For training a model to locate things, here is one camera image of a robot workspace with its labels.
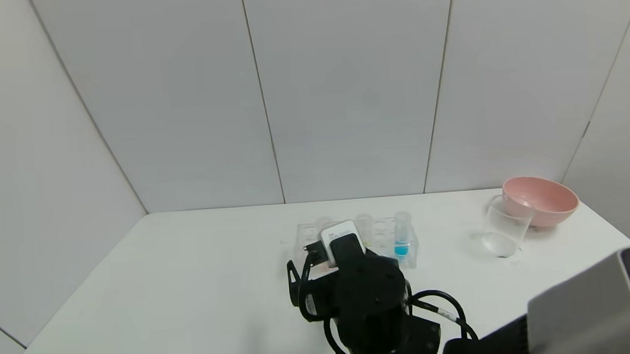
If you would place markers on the clear glass beaker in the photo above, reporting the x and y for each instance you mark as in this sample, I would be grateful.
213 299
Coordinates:
504 231

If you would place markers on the clear acrylic test tube rack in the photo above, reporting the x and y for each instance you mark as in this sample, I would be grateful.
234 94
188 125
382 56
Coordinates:
384 233

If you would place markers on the pink bowl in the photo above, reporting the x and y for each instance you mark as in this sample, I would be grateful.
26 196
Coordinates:
546 201

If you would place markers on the test tube with yellow pigment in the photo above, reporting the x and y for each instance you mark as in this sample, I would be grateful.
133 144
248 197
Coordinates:
364 226

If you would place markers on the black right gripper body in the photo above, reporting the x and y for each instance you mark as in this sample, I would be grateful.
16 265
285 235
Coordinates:
319 294

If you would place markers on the test tube with blue pigment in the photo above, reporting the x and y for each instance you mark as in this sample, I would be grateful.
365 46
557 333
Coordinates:
402 248

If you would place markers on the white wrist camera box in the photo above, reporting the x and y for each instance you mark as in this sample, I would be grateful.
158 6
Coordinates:
337 233

